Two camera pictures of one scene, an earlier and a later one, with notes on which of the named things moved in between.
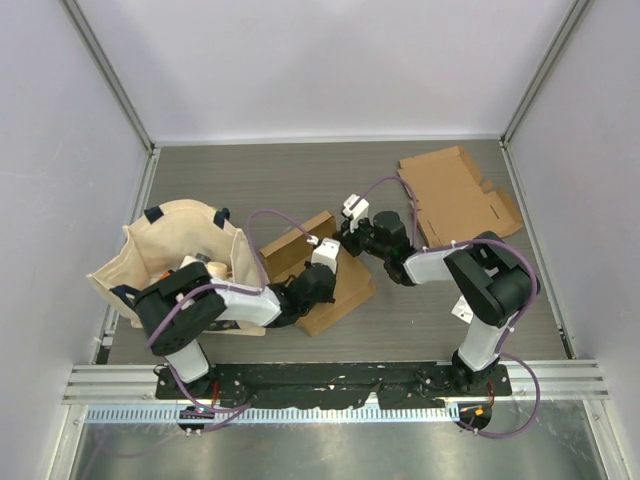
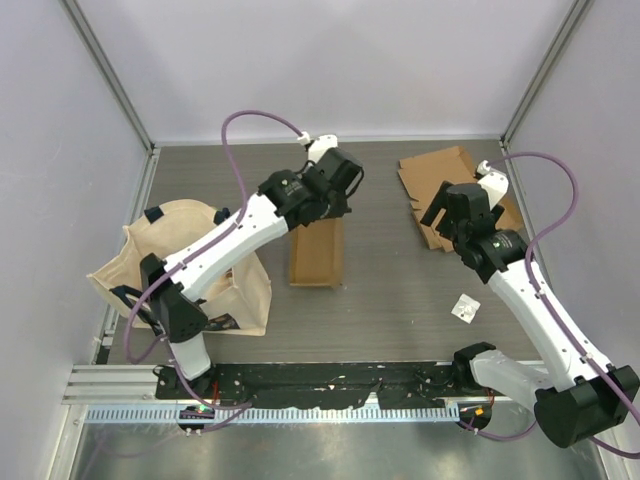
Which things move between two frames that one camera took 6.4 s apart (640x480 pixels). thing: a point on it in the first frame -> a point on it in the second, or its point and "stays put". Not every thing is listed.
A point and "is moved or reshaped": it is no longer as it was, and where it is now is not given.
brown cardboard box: (352, 284) is moved or reshaped
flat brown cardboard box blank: (453, 202) stays put
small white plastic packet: (462, 309) stays put
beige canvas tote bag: (157, 242) stays put
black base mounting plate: (335, 385) stays put
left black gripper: (329, 295) -> (342, 207)
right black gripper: (347, 238) -> (440, 201)
